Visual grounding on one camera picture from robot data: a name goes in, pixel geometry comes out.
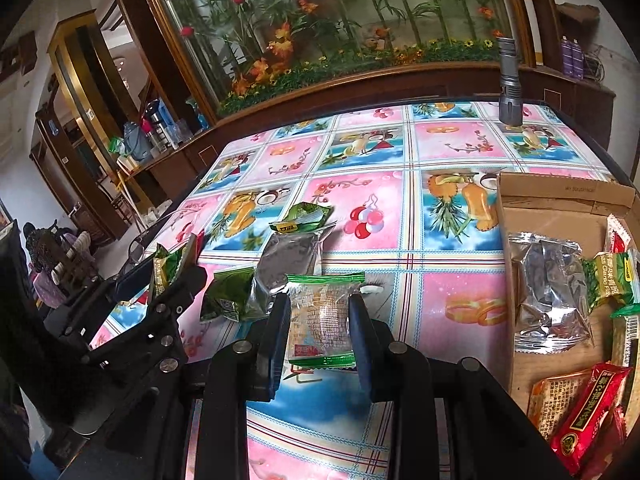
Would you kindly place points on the silver foil snack packet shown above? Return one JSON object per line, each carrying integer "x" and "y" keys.
{"x": 285, "y": 265}

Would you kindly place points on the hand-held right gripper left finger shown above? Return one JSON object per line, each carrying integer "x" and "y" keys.
{"x": 280, "y": 340}

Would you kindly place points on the glass case with artificial plants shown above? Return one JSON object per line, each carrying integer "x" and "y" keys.
{"x": 325, "y": 20}

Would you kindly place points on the dark green snack packet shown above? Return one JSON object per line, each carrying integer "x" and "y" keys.
{"x": 225, "y": 295}

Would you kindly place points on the grey metal flashlight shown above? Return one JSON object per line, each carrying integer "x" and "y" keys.
{"x": 509, "y": 85}

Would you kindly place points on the light green snack packet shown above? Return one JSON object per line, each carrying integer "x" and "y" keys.
{"x": 300, "y": 217}

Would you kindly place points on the dark thermos flask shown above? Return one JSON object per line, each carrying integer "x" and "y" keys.
{"x": 157, "y": 127}

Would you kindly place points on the green pea snack packet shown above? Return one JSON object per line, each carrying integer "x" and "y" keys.
{"x": 610, "y": 275}

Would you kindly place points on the red and white snack packet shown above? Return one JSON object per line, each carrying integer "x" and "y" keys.
{"x": 617, "y": 235}

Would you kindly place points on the cardboard box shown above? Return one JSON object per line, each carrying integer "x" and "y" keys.
{"x": 550, "y": 210}

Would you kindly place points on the long orange cracker packet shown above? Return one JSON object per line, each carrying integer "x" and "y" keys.
{"x": 555, "y": 395}

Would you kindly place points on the crumpled silver foil packet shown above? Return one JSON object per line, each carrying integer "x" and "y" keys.
{"x": 545, "y": 285}

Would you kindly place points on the purple spray can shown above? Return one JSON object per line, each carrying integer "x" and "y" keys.
{"x": 566, "y": 57}
{"x": 577, "y": 60}

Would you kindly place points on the green and yellow snack packet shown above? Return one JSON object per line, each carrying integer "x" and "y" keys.
{"x": 167, "y": 262}

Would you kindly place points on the printed fruit tablecloth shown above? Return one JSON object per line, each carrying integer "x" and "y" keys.
{"x": 450, "y": 240}

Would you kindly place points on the clear green-edged rice cracker packet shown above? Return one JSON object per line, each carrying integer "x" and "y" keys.
{"x": 320, "y": 310}

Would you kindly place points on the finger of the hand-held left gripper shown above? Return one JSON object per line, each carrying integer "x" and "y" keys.
{"x": 132, "y": 276}
{"x": 180, "y": 285}

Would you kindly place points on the long biscuit roll packet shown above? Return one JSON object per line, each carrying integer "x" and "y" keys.
{"x": 626, "y": 340}

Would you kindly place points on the blue-grey kettle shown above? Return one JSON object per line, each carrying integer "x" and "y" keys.
{"x": 135, "y": 142}

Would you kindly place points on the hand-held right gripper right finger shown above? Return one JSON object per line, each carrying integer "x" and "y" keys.
{"x": 357, "y": 345}

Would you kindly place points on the blue spray bottle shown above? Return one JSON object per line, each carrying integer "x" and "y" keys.
{"x": 200, "y": 115}

